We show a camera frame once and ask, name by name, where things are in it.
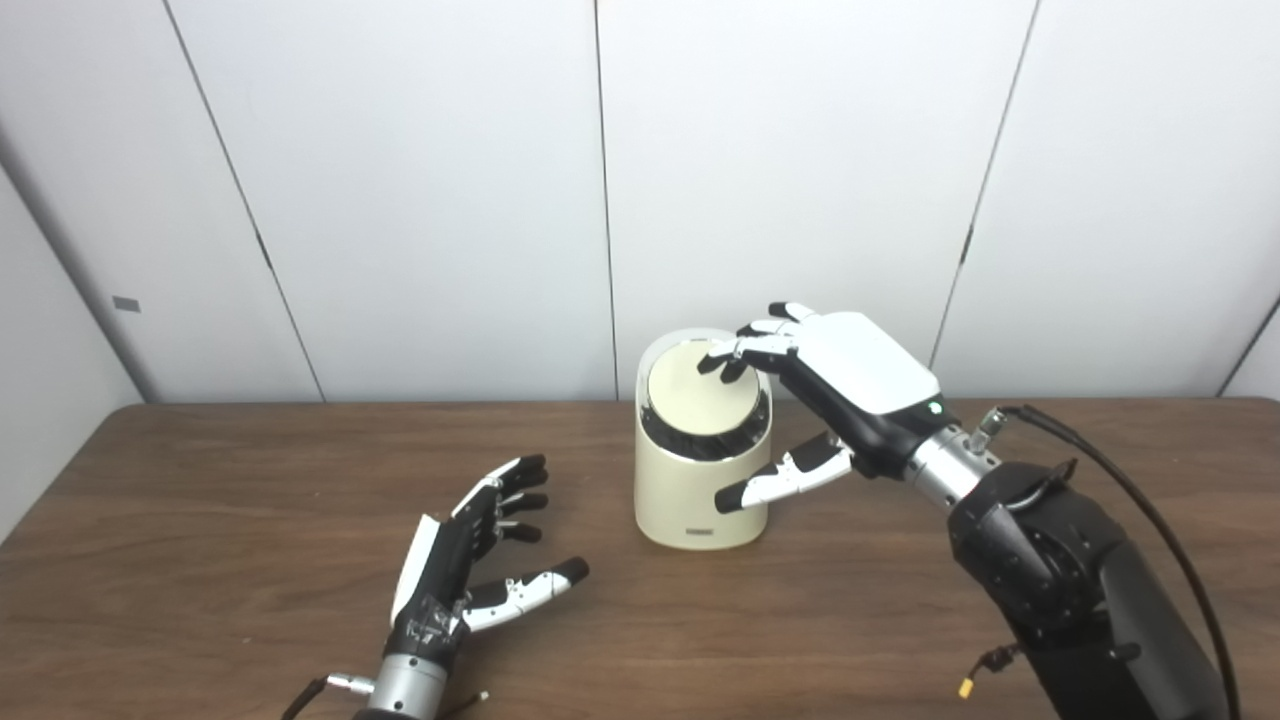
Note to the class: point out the white and black right hand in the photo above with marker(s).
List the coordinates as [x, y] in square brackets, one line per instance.
[865, 370]

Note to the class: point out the white and black left hand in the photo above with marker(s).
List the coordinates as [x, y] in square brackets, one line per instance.
[435, 580]

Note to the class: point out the cream round bin lid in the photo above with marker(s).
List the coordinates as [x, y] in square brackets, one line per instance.
[695, 400]

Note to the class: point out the cream-colored bin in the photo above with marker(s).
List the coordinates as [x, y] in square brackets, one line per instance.
[680, 500]

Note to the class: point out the small gray wall tag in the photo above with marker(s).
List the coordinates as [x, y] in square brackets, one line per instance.
[126, 304]

